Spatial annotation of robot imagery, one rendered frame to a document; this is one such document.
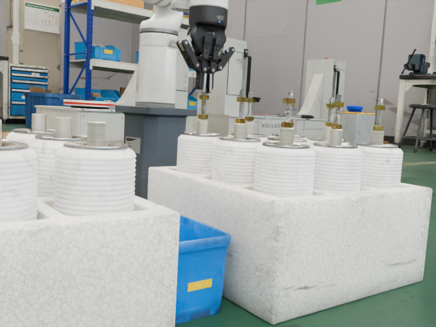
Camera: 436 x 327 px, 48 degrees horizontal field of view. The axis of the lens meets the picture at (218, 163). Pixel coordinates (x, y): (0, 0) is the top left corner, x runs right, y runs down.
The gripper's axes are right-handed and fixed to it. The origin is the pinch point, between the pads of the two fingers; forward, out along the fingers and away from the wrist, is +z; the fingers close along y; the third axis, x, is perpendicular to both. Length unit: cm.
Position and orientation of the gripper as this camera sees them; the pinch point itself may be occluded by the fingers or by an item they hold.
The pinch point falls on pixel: (204, 83)
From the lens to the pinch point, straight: 96.5
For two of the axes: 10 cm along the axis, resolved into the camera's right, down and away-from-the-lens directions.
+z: -0.6, 9.9, 1.1
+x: -6.1, -1.3, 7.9
